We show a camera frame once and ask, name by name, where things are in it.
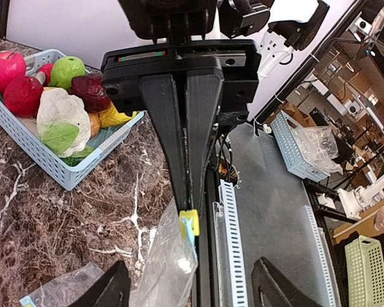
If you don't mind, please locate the white cauliflower toy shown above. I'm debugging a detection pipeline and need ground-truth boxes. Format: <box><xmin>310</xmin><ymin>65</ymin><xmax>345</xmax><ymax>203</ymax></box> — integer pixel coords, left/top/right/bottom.
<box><xmin>36</xmin><ymin>88</ymin><xmax>91</xmax><ymax>158</ymax></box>

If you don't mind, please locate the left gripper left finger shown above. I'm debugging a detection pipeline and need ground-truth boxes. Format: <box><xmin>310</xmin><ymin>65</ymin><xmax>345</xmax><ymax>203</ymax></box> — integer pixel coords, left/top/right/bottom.
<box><xmin>70</xmin><ymin>260</ymin><xmax>131</xmax><ymax>307</ymax></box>

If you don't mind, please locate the white slotted cable duct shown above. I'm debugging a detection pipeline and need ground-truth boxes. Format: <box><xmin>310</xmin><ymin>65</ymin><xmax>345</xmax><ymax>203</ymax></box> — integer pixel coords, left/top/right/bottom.
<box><xmin>212</xmin><ymin>180</ymin><xmax>249</xmax><ymax>307</ymax></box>

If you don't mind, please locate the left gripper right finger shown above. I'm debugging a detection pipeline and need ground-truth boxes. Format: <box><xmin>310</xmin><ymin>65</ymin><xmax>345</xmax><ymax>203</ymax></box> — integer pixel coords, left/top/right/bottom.
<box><xmin>252</xmin><ymin>256</ymin><xmax>320</xmax><ymax>307</ymax></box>

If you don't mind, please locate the dark red pomegranate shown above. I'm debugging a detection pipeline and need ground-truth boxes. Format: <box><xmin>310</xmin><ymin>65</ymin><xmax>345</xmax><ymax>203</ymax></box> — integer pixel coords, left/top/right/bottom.
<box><xmin>70</xmin><ymin>73</ymin><xmax>111</xmax><ymax>113</ymax></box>

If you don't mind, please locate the red round fruit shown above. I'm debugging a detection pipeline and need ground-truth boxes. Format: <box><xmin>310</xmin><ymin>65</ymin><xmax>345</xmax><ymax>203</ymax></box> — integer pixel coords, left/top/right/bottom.
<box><xmin>4</xmin><ymin>75</ymin><xmax>44</xmax><ymax>118</ymax></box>

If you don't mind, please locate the background blue basket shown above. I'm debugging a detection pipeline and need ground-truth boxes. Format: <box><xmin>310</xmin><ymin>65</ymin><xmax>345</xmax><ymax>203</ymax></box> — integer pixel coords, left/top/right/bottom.
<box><xmin>269</xmin><ymin>111</ymin><xmax>330</xmax><ymax>182</ymax></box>

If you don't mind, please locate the right black frame post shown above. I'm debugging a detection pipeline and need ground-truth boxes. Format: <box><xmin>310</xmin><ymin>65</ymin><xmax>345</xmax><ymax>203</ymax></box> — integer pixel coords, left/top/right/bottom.
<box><xmin>0</xmin><ymin>0</ymin><xmax>10</xmax><ymax>40</ymax></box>

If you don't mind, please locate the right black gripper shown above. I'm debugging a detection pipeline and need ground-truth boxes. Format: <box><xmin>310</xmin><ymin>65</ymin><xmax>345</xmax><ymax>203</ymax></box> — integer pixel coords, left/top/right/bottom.
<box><xmin>101</xmin><ymin>40</ymin><xmax>261</xmax><ymax>211</ymax></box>

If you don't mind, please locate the green apple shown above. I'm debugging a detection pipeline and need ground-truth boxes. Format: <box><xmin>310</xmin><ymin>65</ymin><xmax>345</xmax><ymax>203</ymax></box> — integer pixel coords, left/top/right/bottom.
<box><xmin>48</xmin><ymin>56</ymin><xmax>86</xmax><ymax>92</ymax></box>

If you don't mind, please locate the background pale green basket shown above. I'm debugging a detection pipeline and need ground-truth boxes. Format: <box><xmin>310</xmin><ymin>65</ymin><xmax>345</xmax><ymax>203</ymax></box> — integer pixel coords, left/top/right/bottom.
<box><xmin>344</xmin><ymin>235</ymin><xmax>384</xmax><ymax>306</ymax></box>

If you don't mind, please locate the pink red apple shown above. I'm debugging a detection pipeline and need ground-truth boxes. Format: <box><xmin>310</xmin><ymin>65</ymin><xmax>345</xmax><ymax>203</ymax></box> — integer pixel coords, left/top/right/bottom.
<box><xmin>0</xmin><ymin>52</ymin><xmax>26</xmax><ymax>93</ymax></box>

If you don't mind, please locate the light blue plastic basket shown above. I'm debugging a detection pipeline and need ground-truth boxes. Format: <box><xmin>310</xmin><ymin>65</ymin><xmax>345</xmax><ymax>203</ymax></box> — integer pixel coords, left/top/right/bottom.
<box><xmin>0</xmin><ymin>49</ymin><xmax>143</xmax><ymax>191</ymax></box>

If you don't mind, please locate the yellow lemon toy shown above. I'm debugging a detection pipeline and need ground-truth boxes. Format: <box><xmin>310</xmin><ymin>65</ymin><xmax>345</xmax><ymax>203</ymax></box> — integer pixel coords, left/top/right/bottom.
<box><xmin>98</xmin><ymin>103</ymin><xmax>137</xmax><ymax>128</ymax></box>

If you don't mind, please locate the clear zip bag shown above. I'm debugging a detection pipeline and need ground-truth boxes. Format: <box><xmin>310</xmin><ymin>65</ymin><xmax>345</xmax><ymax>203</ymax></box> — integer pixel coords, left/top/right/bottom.
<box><xmin>19</xmin><ymin>262</ymin><xmax>104</xmax><ymax>306</ymax></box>
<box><xmin>129</xmin><ymin>200</ymin><xmax>199</xmax><ymax>307</ymax></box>

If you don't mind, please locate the orange brown potato toy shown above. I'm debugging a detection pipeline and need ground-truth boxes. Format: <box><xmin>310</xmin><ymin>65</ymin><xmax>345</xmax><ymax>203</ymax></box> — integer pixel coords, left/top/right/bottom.
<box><xmin>88</xmin><ymin>113</ymin><xmax>100</xmax><ymax>138</ymax></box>

